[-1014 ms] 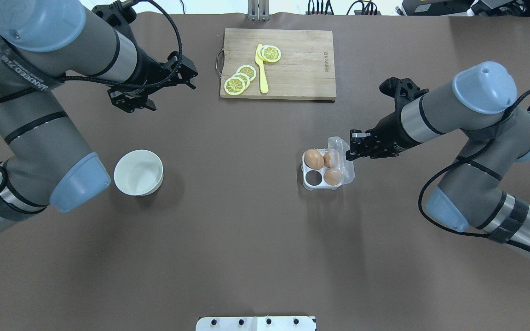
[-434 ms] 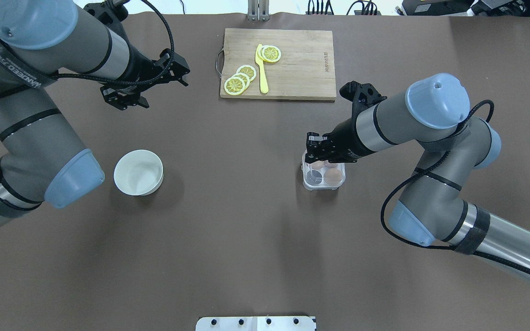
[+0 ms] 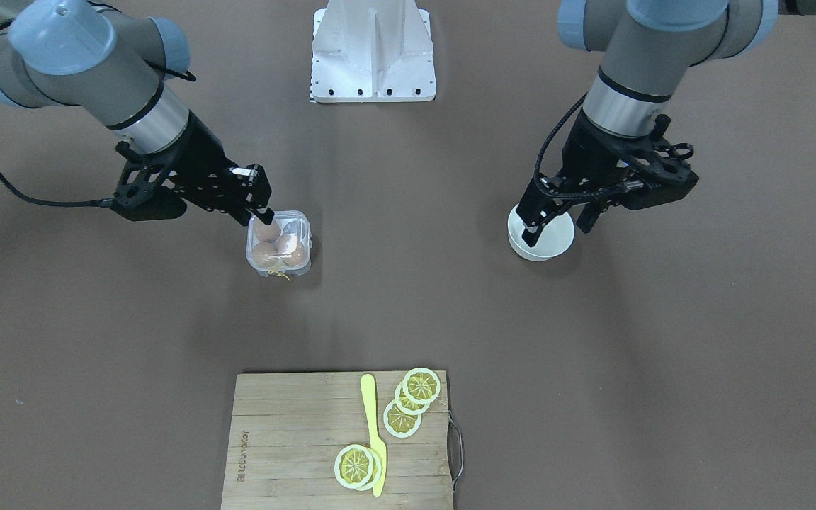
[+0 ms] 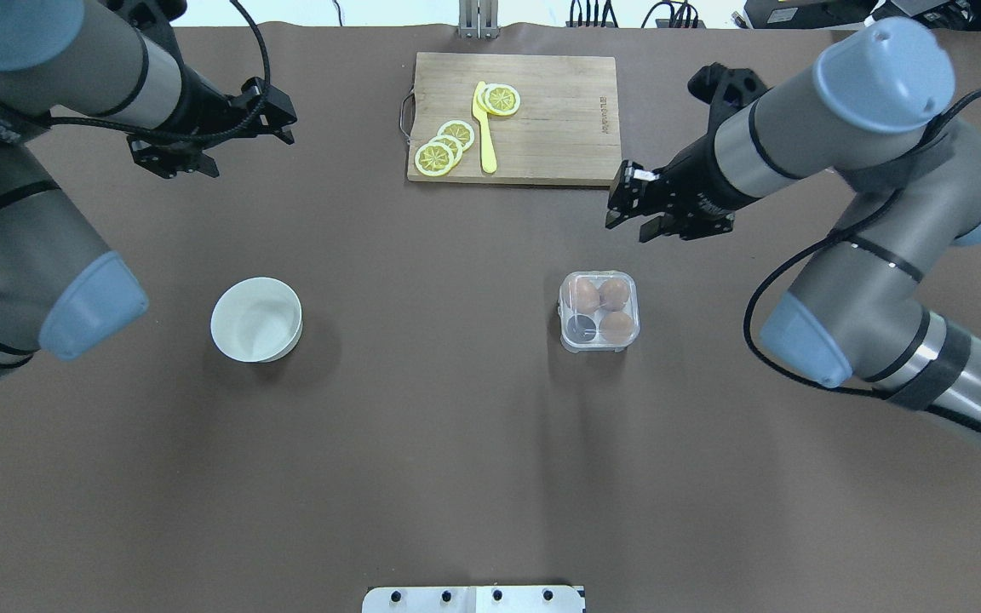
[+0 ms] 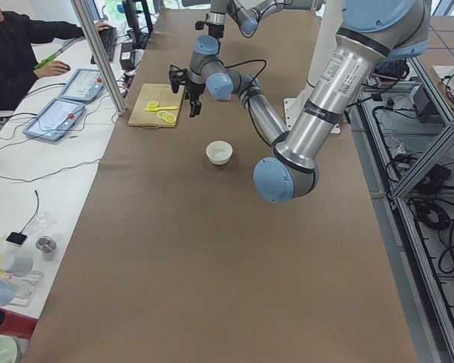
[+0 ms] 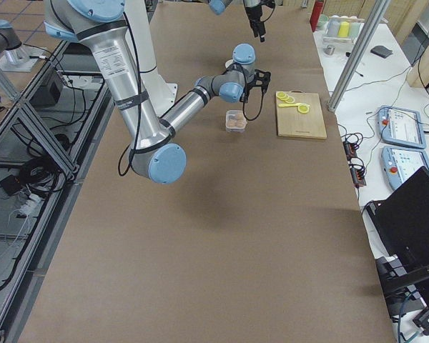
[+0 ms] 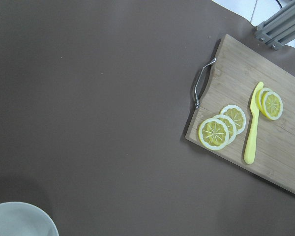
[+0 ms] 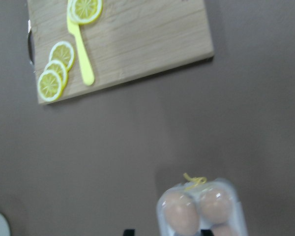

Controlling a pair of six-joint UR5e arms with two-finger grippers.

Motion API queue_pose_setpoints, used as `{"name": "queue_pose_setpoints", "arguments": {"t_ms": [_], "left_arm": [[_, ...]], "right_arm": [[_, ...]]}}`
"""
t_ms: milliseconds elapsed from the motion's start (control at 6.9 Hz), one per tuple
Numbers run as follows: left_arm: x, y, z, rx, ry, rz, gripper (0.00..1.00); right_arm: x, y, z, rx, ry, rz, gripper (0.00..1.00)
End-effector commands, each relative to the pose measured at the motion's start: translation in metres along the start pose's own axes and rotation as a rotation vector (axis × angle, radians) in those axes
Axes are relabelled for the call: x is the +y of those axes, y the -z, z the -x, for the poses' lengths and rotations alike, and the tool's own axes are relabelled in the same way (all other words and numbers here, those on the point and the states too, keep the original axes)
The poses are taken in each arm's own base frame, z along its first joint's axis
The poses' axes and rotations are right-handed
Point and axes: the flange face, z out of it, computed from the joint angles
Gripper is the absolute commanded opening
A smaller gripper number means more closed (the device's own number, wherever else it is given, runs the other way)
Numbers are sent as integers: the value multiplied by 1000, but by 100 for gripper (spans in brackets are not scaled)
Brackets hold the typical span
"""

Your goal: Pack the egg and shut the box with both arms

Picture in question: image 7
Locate lemon slice end of row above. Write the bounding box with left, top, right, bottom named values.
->
left=198, top=118, right=230, bottom=151

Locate lemon slice middle of row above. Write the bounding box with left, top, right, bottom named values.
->
left=214, top=114, right=237, bottom=144

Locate yellow plastic knife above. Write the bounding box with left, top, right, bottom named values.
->
left=244, top=82, right=264, bottom=164

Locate lemon slice pair under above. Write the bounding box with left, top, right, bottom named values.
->
left=256, top=88, right=272, bottom=116

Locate lemon slice pair top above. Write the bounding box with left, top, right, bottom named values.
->
left=262, top=91, right=283, bottom=120

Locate wooden cutting board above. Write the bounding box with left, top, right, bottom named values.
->
left=186, top=35, right=295, bottom=194

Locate white round bowl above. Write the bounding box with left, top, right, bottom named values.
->
left=0, top=202, right=59, bottom=236

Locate aluminium frame post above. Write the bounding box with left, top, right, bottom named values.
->
left=254, top=0, right=295, bottom=50

